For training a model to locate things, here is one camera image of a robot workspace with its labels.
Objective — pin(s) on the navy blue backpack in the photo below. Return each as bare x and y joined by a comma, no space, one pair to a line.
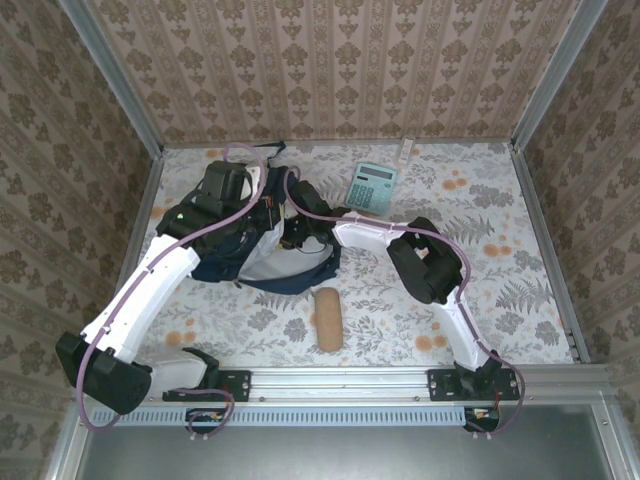
225,257

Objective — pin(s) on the tan cork pencil case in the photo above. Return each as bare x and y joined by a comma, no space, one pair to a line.
328,320

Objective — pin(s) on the aluminium frame post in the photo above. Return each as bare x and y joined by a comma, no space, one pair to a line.
557,75
114,75

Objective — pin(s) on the small clear plastic box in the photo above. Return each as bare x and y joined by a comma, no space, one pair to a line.
406,150

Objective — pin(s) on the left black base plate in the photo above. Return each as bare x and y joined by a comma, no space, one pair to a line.
235,385

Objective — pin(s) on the grey metal sheet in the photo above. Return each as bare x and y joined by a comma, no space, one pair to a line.
350,455

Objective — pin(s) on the teal calculator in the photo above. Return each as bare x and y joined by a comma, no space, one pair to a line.
370,190

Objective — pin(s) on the small controller board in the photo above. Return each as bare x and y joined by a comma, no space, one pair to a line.
482,416
207,417

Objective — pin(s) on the aluminium back rail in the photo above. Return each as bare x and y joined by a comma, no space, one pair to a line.
320,145

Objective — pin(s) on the aluminium mounting rail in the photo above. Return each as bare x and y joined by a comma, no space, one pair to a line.
340,382

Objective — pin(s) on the aluminium side rail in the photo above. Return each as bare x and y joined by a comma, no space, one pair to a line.
533,200
131,250

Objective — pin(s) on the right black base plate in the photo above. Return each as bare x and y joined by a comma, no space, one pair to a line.
442,385

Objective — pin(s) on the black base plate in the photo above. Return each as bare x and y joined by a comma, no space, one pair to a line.
235,385
442,385

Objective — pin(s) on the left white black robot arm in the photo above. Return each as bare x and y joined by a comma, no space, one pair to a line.
150,290

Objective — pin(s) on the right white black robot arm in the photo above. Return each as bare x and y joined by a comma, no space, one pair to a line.
365,235

